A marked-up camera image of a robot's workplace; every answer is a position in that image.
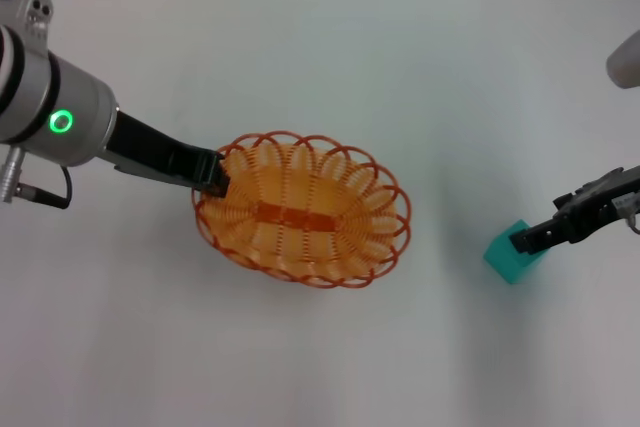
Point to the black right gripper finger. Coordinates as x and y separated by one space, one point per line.
532 239

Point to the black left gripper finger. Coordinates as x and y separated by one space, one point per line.
215 161
219 186

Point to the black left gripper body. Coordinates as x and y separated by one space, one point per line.
150 147

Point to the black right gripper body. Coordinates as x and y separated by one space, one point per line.
595 207

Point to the teal foam cube block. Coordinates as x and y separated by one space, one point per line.
507 259

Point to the orange woven plastic basket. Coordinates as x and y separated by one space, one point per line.
305 227

